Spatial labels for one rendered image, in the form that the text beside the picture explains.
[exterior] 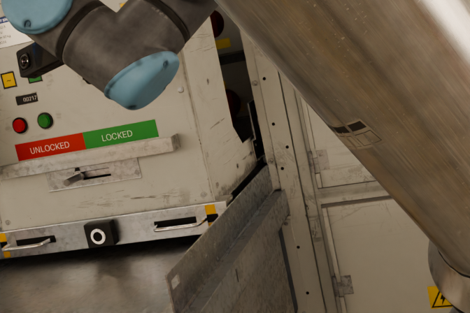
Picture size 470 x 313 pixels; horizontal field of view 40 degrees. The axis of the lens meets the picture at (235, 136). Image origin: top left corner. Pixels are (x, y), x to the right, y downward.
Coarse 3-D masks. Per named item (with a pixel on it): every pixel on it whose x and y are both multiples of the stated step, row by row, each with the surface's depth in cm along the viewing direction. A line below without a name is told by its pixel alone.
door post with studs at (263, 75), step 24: (264, 72) 150; (264, 96) 151; (264, 120) 153; (264, 144) 154; (288, 144) 152; (288, 168) 153; (288, 192) 154; (312, 264) 156; (312, 288) 158; (312, 312) 159
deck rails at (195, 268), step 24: (264, 168) 152; (264, 192) 148; (240, 216) 127; (216, 240) 112; (0, 264) 140; (192, 264) 100; (216, 264) 110; (168, 288) 90; (192, 288) 98; (168, 312) 93
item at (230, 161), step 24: (0, 0) 128; (192, 48) 126; (216, 48) 141; (192, 72) 123; (216, 72) 138; (192, 96) 121; (216, 96) 135; (216, 120) 133; (216, 144) 130; (240, 144) 147; (216, 168) 128; (240, 168) 144; (216, 192) 125
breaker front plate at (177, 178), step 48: (0, 96) 132; (48, 96) 129; (96, 96) 126; (0, 144) 134; (192, 144) 123; (0, 192) 136; (48, 192) 133; (96, 192) 130; (144, 192) 127; (192, 192) 125
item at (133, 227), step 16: (160, 208) 127; (176, 208) 125; (192, 208) 124; (224, 208) 122; (48, 224) 134; (64, 224) 132; (80, 224) 131; (128, 224) 128; (144, 224) 127; (160, 224) 127; (176, 224) 126; (16, 240) 136; (32, 240) 135; (64, 240) 133; (80, 240) 132; (128, 240) 129; (144, 240) 128; (0, 256) 138
